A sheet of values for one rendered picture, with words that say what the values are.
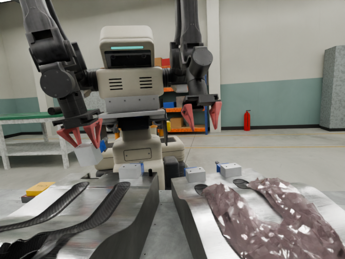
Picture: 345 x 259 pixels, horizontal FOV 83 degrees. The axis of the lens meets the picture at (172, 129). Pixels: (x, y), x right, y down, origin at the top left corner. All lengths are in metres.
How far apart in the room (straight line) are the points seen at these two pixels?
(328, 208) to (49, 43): 0.64
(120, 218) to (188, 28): 0.55
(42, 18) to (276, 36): 5.82
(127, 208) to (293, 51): 5.98
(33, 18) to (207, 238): 0.56
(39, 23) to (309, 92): 6.08
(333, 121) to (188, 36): 5.51
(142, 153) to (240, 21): 5.45
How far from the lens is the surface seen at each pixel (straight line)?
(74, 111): 0.53
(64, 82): 0.46
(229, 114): 5.80
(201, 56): 0.57
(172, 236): 0.47
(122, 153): 0.90
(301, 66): 6.21
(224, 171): 0.60
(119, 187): 0.51
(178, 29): 0.79
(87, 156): 0.56
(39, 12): 0.58
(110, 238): 0.30
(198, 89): 0.60
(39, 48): 0.54
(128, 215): 0.40
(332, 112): 5.96
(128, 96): 0.84
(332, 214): 0.45
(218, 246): 0.34
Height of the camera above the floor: 1.10
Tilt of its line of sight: 10 degrees down
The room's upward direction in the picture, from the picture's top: 4 degrees counter-clockwise
